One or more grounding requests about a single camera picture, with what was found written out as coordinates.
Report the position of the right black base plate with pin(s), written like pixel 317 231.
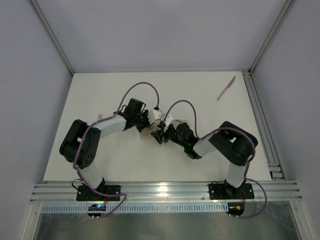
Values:
pixel 225 191

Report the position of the right black controller board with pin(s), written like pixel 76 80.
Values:
pixel 235 209

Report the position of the beige cloth napkin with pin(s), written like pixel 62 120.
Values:
pixel 145 133

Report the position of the aluminium front rail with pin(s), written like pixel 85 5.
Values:
pixel 167 192

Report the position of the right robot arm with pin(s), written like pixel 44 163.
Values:
pixel 235 144

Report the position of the knife with pink handle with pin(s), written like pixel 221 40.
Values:
pixel 226 88

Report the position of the fork with pink handle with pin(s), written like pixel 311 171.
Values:
pixel 100 116

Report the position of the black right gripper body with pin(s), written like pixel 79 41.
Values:
pixel 164 133

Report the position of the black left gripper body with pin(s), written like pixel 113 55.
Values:
pixel 144 120

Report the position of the slotted cable duct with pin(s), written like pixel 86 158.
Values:
pixel 139 208

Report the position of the aluminium frame post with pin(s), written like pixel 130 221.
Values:
pixel 51 34
pixel 272 33

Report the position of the left black controller board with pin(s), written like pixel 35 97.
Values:
pixel 95 211

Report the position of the left aluminium frame post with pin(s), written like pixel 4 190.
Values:
pixel 51 34

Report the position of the right aluminium frame post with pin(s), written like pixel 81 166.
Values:
pixel 272 33

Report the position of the black controller board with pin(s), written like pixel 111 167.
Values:
pixel 95 211
pixel 235 209

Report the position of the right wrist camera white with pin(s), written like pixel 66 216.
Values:
pixel 166 120

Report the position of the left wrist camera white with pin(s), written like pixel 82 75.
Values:
pixel 154 115

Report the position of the right side aluminium rail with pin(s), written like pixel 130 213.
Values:
pixel 268 144

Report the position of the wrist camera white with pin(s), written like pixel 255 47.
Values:
pixel 166 120
pixel 154 115

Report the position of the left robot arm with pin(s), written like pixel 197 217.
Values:
pixel 81 142

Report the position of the aluminium rail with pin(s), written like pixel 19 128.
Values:
pixel 167 192
pixel 268 144

